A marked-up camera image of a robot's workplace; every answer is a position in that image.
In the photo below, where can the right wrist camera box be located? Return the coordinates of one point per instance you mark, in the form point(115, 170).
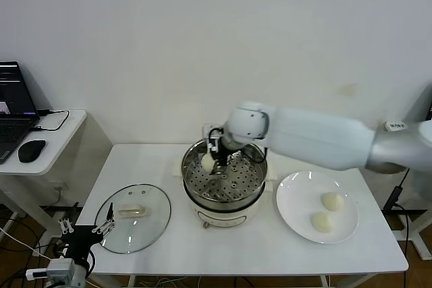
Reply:
point(206, 131)

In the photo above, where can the cream electric cooker base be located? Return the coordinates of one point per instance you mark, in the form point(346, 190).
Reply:
point(226, 219)

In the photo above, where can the white round plate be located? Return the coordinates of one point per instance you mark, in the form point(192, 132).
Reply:
point(293, 183)

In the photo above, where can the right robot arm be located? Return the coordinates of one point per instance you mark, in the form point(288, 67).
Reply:
point(320, 139)

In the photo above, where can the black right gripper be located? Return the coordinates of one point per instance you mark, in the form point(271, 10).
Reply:
point(221, 148)

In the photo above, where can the white desk label sticker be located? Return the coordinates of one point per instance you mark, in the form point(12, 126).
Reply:
point(396, 125)

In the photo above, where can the white wall socket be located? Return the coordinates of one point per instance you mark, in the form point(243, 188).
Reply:
point(60, 188)

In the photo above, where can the white steamed baozi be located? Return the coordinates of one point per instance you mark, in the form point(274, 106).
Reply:
point(322, 222)
point(207, 163)
point(332, 201)

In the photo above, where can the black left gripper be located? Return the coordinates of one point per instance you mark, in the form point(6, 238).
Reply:
point(82, 240)

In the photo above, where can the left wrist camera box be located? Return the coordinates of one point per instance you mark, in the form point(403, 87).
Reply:
point(57, 267)

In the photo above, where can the black computer mouse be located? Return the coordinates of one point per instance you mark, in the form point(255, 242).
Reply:
point(32, 150)

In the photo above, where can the black open laptop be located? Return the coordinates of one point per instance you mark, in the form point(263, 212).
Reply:
point(13, 99)

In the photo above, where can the white side desk with laptop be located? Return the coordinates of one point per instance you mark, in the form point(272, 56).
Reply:
point(64, 139)

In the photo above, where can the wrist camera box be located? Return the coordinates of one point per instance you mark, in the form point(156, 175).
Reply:
point(206, 131)
point(57, 267)

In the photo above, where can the stainless steel steamer basket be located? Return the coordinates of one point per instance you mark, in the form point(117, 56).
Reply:
point(222, 205)

